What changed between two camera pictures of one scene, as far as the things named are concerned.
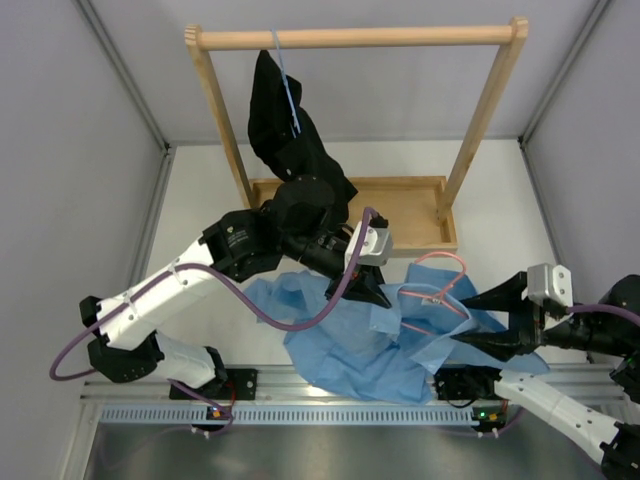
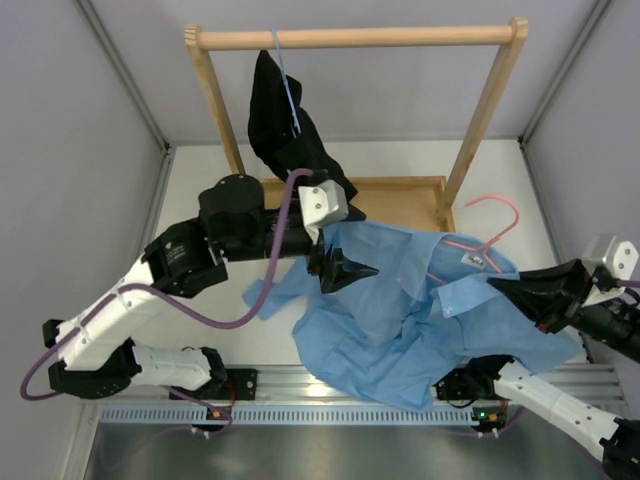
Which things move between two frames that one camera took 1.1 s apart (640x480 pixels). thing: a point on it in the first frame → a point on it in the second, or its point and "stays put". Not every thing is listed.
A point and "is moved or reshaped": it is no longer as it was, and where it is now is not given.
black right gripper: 505,343 → 552,296
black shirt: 271,131 stays put
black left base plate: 240,384 stays put
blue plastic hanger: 294,118 stays put
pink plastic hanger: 441,296 → 486,247
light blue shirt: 395,344 is moved or reshaped
